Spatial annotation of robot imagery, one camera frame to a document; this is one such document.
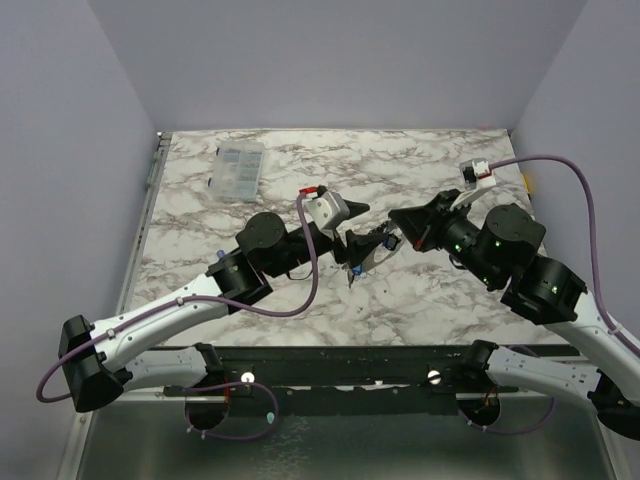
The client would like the metal key ring plate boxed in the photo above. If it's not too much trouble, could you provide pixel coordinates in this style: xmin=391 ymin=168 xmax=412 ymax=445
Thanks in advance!
xmin=347 ymin=220 xmax=403 ymax=289

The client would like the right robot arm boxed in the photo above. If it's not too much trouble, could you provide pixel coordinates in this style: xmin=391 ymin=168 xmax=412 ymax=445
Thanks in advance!
xmin=389 ymin=189 xmax=639 ymax=440

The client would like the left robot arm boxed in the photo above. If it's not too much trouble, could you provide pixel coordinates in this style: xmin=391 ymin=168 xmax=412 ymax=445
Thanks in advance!
xmin=58 ymin=193 xmax=401 ymax=413

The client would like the yellow clip at edge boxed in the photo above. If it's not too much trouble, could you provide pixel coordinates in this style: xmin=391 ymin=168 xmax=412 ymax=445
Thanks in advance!
xmin=522 ymin=174 xmax=533 ymax=194

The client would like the clear plastic organizer box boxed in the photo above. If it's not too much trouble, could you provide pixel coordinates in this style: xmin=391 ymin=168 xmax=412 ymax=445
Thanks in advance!
xmin=207 ymin=140 xmax=266 ymax=202

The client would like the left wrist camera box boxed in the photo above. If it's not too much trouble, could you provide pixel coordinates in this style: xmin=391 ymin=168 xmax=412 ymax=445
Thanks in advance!
xmin=305 ymin=191 xmax=350 ymax=231

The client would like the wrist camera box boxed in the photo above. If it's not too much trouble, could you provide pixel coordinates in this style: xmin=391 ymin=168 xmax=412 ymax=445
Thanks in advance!
xmin=305 ymin=191 xmax=350 ymax=231
xmin=459 ymin=158 xmax=493 ymax=190

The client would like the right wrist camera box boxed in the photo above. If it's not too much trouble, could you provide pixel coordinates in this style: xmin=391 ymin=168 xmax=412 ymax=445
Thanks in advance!
xmin=459 ymin=158 xmax=493 ymax=190

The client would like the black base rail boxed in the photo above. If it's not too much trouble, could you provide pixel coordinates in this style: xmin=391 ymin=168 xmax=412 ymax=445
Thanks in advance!
xmin=102 ymin=344 xmax=556 ymax=416

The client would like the aluminium side rail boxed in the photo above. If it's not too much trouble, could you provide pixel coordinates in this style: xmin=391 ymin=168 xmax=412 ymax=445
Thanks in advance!
xmin=115 ymin=131 xmax=173 ymax=317

